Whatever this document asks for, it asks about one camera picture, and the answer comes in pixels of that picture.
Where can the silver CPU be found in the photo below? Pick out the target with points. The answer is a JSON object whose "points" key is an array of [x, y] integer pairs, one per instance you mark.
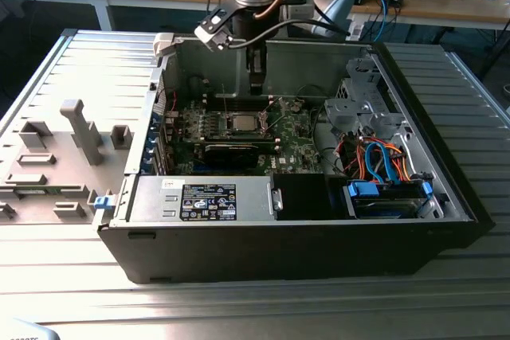
{"points": [[244, 123]]}

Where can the CPU socket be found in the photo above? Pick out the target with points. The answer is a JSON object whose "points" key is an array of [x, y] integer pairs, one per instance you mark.
{"points": [[227, 130]]}

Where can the round coin cell battery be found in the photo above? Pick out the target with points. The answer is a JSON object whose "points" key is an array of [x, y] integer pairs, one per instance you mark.
{"points": [[295, 107]]}

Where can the green motherboard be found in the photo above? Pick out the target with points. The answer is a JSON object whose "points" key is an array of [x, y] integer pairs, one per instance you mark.
{"points": [[295, 137]]}

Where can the beige plastic latch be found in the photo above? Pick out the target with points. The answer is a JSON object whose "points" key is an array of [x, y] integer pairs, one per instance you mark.
{"points": [[163, 43]]}

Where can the black graphics card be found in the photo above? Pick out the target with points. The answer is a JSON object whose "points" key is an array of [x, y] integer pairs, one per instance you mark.
{"points": [[231, 157]]}

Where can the white labelled adapter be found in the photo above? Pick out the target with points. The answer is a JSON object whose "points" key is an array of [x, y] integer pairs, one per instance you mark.
{"points": [[355, 31]]}

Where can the silver metal disk bay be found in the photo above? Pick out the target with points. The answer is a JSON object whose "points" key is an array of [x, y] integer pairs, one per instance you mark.
{"points": [[358, 113]]}

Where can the black plastic air shroud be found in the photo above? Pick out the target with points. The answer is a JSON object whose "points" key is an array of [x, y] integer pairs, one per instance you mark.
{"points": [[303, 196]]}

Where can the grey power supply unit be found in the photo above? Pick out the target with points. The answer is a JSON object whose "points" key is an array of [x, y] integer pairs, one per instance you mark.
{"points": [[159, 200]]}

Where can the hard disk in blue carrier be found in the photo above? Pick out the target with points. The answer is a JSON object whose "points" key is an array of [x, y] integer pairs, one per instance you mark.
{"points": [[382, 204]]}

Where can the black PC case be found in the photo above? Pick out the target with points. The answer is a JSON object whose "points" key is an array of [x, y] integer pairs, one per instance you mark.
{"points": [[279, 252]]}

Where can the blue plastic latch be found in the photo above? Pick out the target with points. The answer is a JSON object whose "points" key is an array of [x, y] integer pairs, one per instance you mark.
{"points": [[103, 202]]}

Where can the grey parts rack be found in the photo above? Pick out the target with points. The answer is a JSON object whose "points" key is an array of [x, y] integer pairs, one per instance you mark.
{"points": [[60, 149]]}

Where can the green RAM stick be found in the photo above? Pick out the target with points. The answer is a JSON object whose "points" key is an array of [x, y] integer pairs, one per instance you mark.
{"points": [[34, 191]]}

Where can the pale grey device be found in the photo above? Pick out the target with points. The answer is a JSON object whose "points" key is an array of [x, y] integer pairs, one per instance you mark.
{"points": [[24, 332]]}

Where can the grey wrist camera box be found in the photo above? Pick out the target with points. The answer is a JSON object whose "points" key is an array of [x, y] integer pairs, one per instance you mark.
{"points": [[299, 7], [213, 29]]}

